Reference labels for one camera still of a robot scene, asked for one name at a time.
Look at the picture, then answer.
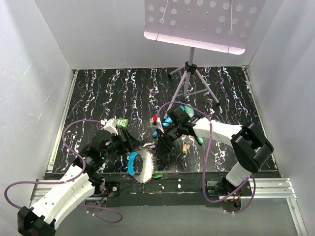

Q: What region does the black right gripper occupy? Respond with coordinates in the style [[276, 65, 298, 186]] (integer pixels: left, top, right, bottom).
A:
[[156, 122, 183, 159]]

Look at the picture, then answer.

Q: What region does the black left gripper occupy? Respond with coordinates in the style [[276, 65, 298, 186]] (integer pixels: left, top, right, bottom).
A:
[[101, 128, 141, 159]]

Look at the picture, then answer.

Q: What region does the orange capped key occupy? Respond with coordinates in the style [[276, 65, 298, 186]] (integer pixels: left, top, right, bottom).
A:
[[182, 144, 190, 154]]

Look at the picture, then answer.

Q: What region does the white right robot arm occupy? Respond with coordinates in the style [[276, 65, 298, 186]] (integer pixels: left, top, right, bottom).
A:
[[150, 106, 274, 196]]

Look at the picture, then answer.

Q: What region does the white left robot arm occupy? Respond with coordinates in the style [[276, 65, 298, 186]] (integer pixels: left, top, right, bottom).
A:
[[17, 129, 147, 236]]

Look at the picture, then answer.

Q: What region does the green monster key tag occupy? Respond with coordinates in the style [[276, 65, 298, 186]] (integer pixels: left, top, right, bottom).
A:
[[116, 118, 129, 129]]

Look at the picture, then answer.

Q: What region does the green toy microphone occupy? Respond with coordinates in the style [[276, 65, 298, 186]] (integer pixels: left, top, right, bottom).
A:
[[184, 106, 204, 145]]

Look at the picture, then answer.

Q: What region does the pink perforated music stand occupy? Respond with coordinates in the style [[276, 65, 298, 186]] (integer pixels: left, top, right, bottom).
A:
[[144, 0, 266, 106]]

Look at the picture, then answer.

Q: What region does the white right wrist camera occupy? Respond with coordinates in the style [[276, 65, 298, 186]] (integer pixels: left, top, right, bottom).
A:
[[150, 116, 163, 137]]

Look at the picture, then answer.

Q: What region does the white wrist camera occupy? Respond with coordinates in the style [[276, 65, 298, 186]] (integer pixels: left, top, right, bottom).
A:
[[103, 118, 118, 136], [150, 116, 163, 137]]

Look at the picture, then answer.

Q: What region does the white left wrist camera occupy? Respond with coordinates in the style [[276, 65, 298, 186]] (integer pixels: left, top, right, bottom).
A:
[[103, 118, 118, 136]]

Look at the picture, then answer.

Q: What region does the black table front rail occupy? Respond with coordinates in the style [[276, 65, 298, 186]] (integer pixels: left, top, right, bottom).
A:
[[101, 173, 220, 207]]

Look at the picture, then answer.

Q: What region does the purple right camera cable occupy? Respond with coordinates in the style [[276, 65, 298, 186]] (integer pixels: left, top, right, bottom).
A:
[[156, 102, 256, 213]]

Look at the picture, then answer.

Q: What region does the aluminium frame left rail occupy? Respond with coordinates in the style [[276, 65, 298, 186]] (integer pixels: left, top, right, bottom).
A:
[[21, 69, 78, 234]]

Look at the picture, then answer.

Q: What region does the aluminium frame rail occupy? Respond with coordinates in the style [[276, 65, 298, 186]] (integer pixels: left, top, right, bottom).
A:
[[242, 65, 308, 236], [21, 69, 78, 234]]

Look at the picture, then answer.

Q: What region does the aluminium frame right rail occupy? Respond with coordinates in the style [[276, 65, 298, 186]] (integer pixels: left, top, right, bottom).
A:
[[242, 65, 308, 236]]

